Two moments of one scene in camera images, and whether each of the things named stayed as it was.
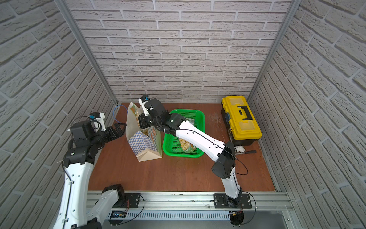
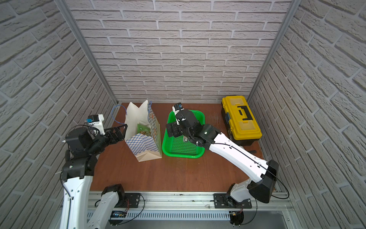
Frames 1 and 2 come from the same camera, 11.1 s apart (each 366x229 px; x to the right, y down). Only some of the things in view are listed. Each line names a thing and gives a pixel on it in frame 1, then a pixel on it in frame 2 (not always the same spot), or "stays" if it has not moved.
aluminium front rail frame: x=200 y=205 stays
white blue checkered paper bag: x=144 y=142 stays
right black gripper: x=142 y=118 -> x=174 y=126
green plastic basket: x=171 y=146 stays
